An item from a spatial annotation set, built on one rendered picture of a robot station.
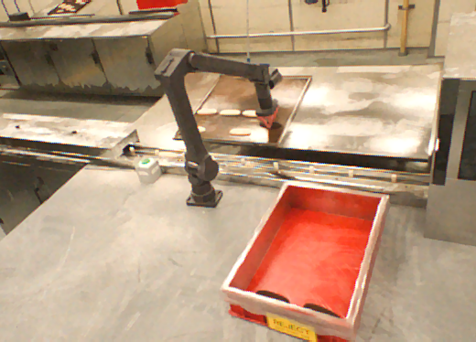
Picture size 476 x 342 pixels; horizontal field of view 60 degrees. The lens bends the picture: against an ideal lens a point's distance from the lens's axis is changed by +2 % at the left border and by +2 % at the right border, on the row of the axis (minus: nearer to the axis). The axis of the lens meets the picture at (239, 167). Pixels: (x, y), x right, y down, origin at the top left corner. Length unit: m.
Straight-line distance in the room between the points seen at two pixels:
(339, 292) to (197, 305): 0.38
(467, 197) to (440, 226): 0.12
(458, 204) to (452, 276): 0.18
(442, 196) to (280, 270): 0.47
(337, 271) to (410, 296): 0.19
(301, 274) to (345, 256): 0.14
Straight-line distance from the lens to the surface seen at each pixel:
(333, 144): 1.57
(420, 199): 1.37
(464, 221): 1.24
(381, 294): 1.13
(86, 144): 1.94
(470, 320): 1.13
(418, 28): 5.09
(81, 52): 4.93
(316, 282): 1.15
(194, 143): 1.35
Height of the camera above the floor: 1.69
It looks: 32 degrees down
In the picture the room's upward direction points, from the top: 11 degrees counter-clockwise
